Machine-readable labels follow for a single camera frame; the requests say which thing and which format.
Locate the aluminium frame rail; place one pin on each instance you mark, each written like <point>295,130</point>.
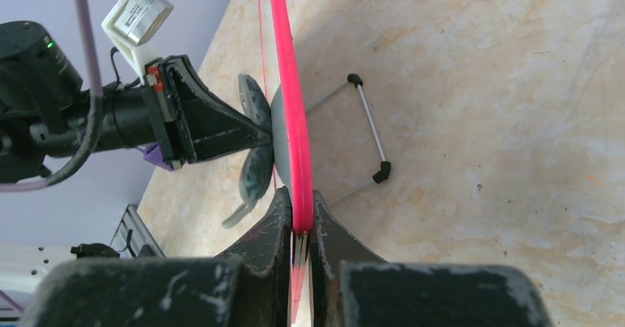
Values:
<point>132,239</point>

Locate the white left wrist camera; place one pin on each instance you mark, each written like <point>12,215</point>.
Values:
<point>131,24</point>

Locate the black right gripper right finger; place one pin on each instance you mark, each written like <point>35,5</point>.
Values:
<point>350,285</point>

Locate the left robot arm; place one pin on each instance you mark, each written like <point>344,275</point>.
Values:
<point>44,108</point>

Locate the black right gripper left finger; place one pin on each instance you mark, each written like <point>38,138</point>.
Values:
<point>248,284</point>

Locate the wire whiteboard stand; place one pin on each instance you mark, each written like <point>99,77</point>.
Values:
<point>360,142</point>

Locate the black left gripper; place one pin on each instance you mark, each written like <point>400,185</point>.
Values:
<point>189,122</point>

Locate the pink-framed whiteboard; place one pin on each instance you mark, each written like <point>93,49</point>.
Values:
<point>292,171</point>

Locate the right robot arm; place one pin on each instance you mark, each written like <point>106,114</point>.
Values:
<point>29,276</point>

